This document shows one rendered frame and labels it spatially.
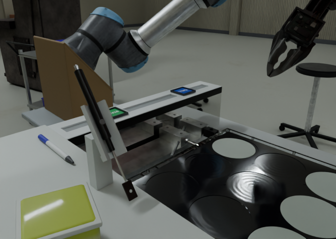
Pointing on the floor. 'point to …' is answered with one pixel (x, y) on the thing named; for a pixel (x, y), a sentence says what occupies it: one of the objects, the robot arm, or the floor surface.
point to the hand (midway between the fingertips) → (271, 72)
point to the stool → (323, 70)
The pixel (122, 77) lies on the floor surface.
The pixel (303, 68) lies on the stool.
